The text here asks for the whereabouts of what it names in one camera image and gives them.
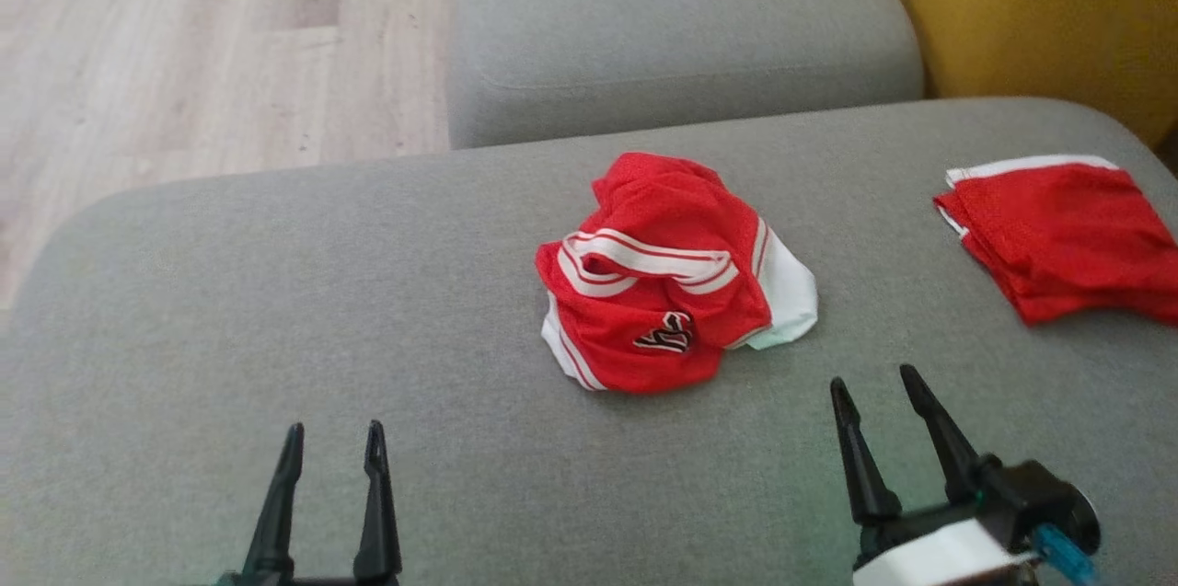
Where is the red garment with white waistband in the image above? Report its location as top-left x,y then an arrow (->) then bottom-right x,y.
933,154 -> 1178,327

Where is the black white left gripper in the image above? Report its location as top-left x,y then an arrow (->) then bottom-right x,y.
215,419 -> 404,586

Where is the blue right cable connector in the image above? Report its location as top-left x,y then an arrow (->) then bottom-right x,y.
1031,523 -> 1103,586

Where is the mustard yellow upholstered furniture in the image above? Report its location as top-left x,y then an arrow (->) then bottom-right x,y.
863,0 -> 1178,150

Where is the small grey sofa cushion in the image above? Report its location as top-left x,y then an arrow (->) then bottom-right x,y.
446,0 -> 926,151

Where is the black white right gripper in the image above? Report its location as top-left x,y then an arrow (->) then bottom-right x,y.
829,363 -> 1043,586

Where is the red white-trimmed sports garment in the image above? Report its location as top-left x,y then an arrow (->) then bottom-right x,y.
536,151 -> 819,396

